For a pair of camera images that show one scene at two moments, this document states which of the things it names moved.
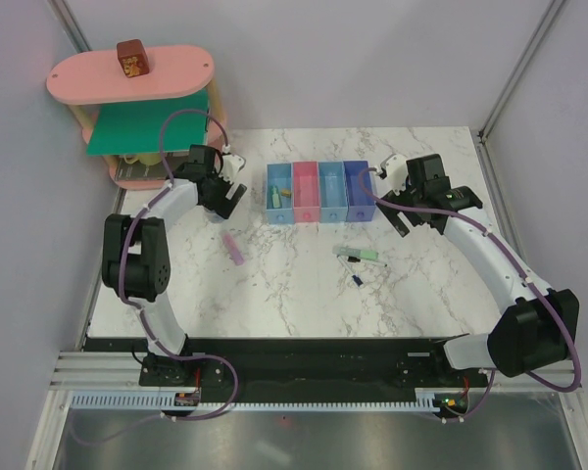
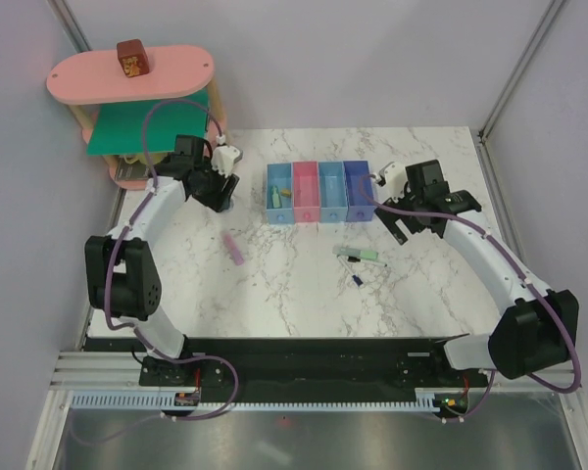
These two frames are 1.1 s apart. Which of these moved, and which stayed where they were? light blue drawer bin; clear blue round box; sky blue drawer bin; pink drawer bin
Moved: clear blue round box
Stayed: light blue drawer bin; pink drawer bin; sky blue drawer bin
